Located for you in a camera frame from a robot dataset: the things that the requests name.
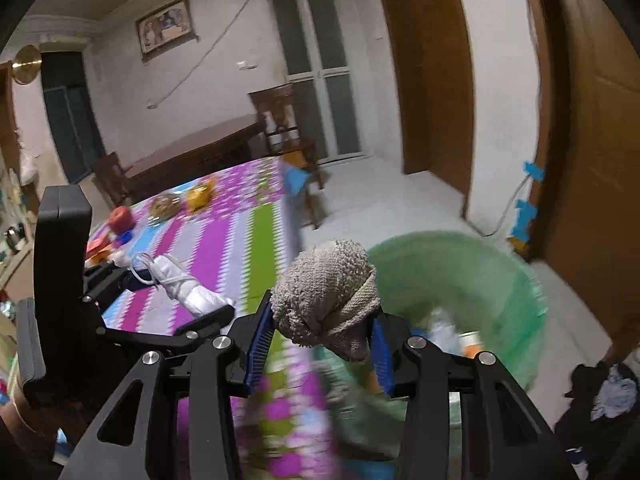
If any dark wooden table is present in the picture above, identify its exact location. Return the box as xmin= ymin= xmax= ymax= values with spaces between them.
xmin=124 ymin=114 xmax=267 ymax=193

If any gold round wall plate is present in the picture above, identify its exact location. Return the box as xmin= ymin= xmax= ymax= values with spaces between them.
xmin=11 ymin=44 xmax=44 ymax=86

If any green plastic bin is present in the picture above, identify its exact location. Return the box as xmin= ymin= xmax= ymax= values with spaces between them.
xmin=312 ymin=230 xmax=549 ymax=463

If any dark teal door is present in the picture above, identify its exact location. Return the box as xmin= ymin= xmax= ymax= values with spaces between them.
xmin=40 ymin=51 xmax=107 ymax=184

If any tall-backed wooden chair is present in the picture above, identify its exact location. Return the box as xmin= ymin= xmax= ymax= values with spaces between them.
xmin=248 ymin=84 xmax=332 ymax=231

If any framed wall picture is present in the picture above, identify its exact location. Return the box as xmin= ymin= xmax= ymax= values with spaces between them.
xmin=134 ymin=0 xmax=199 ymax=64

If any purple green striped tablecloth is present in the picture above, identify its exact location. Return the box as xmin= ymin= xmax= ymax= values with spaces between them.
xmin=52 ymin=155 xmax=353 ymax=480

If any red box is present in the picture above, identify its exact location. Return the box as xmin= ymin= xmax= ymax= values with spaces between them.
xmin=84 ymin=236 xmax=115 ymax=265

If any white umbrella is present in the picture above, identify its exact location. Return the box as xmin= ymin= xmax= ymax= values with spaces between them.
xmin=107 ymin=252 xmax=236 ymax=319

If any pile of dark clothes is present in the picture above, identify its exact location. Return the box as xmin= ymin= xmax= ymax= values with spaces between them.
xmin=554 ymin=349 xmax=640 ymax=480

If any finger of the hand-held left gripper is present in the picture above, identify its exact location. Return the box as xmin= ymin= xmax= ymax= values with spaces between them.
xmin=81 ymin=261 xmax=154 ymax=307
xmin=101 ymin=306 xmax=237 ymax=357

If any grey glass balcony door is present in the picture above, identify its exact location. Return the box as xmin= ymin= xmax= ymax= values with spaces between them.
xmin=266 ymin=0 xmax=364 ymax=165

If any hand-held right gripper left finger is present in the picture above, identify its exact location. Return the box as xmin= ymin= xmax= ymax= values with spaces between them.
xmin=69 ymin=289 xmax=275 ymax=480

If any low wooden chair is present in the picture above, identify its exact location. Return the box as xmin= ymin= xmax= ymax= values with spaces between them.
xmin=91 ymin=152 xmax=132 ymax=207

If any yellow dish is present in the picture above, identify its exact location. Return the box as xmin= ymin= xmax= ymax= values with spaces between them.
xmin=187 ymin=179 xmax=217 ymax=212

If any brown round pastry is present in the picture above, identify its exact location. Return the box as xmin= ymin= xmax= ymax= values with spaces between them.
xmin=148 ymin=193 xmax=184 ymax=226

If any person's left forearm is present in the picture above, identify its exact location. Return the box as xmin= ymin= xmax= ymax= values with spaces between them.
xmin=0 ymin=385 xmax=57 ymax=461

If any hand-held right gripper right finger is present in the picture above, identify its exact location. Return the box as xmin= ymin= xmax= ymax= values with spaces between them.
xmin=369 ymin=311 xmax=577 ymax=480

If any red apple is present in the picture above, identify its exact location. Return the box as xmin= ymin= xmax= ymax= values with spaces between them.
xmin=108 ymin=206 xmax=135 ymax=235

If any white wall cable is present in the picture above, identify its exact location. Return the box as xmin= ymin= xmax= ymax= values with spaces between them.
xmin=146 ymin=0 xmax=267 ymax=111

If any grey knitted cloth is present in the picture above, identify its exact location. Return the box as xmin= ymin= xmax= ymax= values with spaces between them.
xmin=271 ymin=239 xmax=382 ymax=362

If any orange white packet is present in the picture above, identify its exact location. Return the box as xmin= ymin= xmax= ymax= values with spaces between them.
xmin=459 ymin=330 xmax=484 ymax=357

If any brown wooden door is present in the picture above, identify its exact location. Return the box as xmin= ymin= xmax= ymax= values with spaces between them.
xmin=515 ymin=0 xmax=640 ymax=361
xmin=371 ymin=0 xmax=475 ymax=192

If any cluttered shelf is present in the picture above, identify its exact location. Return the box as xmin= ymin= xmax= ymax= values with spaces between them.
xmin=0 ymin=130 xmax=42 ymax=321

